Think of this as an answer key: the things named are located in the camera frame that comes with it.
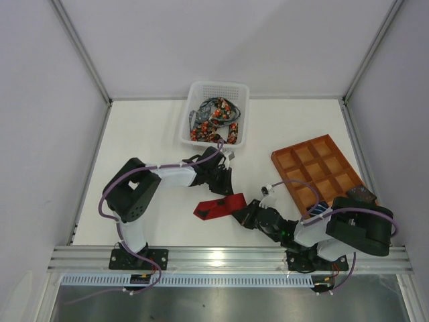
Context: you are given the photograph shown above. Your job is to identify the aluminium front rail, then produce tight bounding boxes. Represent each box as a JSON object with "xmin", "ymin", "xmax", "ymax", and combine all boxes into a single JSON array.
[{"xmin": 48, "ymin": 246, "xmax": 414, "ymax": 274}]

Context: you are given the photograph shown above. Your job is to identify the orange compartment tray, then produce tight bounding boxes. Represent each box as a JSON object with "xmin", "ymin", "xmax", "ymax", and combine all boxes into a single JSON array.
[{"xmin": 271, "ymin": 134, "xmax": 363, "ymax": 219}]

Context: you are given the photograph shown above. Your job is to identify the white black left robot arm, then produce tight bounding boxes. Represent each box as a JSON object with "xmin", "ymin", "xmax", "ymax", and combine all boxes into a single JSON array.
[{"xmin": 99, "ymin": 146, "xmax": 234, "ymax": 258}]

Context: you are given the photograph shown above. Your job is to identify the white slotted cable duct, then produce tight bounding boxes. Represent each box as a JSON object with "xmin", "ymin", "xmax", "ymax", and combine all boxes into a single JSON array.
[{"xmin": 61, "ymin": 273, "xmax": 314, "ymax": 288}]

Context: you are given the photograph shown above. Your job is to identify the aluminium frame post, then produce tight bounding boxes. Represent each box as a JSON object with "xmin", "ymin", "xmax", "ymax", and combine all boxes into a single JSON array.
[
  {"xmin": 343, "ymin": 0, "xmax": 406, "ymax": 104},
  {"xmin": 48, "ymin": 0, "xmax": 112, "ymax": 107}
]

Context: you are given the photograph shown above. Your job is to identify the aluminium right frame post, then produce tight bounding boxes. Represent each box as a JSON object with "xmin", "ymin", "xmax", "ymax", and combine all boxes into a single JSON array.
[{"xmin": 343, "ymin": 0, "xmax": 406, "ymax": 104}]

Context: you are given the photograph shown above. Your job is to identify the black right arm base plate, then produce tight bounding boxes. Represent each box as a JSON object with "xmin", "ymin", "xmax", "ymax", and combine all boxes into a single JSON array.
[{"xmin": 286, "ymin": 250, "xmax": 349, "ymax": 274}]

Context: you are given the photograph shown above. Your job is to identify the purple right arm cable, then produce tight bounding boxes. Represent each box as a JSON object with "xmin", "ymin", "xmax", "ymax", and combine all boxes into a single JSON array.
[{"xmin": 261, "ymin": 179, "xmax": 402, "ymax": 296}]

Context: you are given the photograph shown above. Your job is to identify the dark dotted rolled tie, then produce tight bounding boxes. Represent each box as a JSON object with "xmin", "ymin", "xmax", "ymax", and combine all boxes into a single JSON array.
[{"xmin": 346, "ymin": 184, "xmax": 377, "ymax": 203}]

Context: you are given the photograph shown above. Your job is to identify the red necktie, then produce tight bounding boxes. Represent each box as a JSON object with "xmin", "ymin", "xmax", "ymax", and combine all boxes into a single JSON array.
[{"xmin": 193, "ymin": 193, "xmax": 247, "ymax": 221}]

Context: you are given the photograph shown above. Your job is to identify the floral patterned necktie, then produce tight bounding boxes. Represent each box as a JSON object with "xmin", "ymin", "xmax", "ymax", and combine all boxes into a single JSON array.
[{"xmin": 189, "ymin": 97, "xmax": 241, "ymax": 144}]

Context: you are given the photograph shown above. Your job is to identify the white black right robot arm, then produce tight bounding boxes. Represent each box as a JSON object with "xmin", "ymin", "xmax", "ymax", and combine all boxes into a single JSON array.
[{"xmin": 232, "ymin": 197, "xmax": 397, "ymax": 272}]

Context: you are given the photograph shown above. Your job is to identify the blue striped rolled tie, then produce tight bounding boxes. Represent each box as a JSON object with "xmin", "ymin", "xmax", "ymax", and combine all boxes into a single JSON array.
[{"xmin": 307, "ymin": 201, "xmax": 330, "ymax": 217}]

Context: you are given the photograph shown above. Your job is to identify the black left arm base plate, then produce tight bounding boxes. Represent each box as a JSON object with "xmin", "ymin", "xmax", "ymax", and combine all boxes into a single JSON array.
[{"xmin": 109, "ymin": 248, "xmax": 169, "ymax": 270}]

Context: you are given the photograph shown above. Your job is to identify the grey patterned necktie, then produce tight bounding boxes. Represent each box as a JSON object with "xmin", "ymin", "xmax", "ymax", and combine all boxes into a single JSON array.
[{"xmin": 188, "ymin": 99, "xmax": 214, "ymax": 130}]

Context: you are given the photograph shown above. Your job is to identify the aluminium left frame post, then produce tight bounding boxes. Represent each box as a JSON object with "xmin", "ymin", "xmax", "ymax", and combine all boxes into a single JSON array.
[{"xmin": 48, "ymin": 0, "xmax": 112, "ymax": 107}]

